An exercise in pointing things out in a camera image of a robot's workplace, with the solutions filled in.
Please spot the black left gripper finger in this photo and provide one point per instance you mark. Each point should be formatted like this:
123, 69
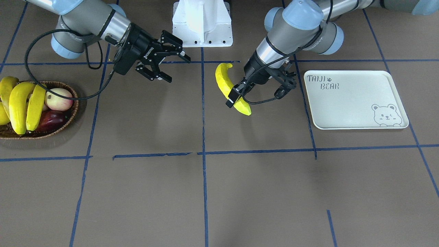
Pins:
286, 79
238, 92

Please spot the white bear tray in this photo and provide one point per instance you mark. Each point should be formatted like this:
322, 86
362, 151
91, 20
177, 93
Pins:
354, 99

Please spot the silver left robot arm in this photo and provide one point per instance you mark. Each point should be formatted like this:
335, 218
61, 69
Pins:
303, 25

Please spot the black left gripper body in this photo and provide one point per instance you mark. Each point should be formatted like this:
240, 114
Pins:
258, 72

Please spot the yellow lemon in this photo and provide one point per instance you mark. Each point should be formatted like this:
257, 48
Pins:
4, 119

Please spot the yellow banana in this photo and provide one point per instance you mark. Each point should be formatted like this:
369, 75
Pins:
17, 106
225, 84
35, 108
6, 86

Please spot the red yellow peach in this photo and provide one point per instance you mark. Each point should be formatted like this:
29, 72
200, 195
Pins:
55, 102

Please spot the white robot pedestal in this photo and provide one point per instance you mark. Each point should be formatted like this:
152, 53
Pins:
203, 23

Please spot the brown wicker basket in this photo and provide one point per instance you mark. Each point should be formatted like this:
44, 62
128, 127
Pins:
7, 132

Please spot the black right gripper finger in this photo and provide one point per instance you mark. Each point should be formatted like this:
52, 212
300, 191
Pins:
170, 45
152, 72

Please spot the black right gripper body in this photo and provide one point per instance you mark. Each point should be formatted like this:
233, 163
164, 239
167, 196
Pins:
141, 43

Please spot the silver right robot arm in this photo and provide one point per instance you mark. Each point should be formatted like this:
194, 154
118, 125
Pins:
84, 22

